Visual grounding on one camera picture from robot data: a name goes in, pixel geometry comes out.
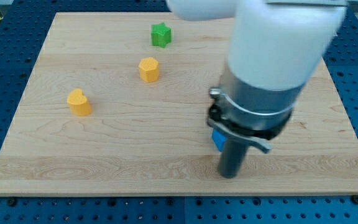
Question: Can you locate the yellow hexagon block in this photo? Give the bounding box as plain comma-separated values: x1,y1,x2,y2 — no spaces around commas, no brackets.
138,57,160,83

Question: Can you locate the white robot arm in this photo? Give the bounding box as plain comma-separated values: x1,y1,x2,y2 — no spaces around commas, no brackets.
167,0,347,151

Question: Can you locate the blue block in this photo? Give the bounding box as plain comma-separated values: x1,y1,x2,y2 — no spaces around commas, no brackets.
211,129,227,152

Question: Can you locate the green star block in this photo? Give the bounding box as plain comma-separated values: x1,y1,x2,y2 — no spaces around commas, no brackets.
150,22,172,48

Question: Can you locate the dark cylindrical pointer rod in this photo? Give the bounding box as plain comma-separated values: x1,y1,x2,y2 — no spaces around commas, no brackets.
218,139,249,179

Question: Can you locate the yellow heart block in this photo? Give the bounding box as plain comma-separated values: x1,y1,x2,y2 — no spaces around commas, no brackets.
67,88,92,116

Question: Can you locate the light wooden board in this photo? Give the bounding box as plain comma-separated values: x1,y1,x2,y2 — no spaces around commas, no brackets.
0,12,358,197

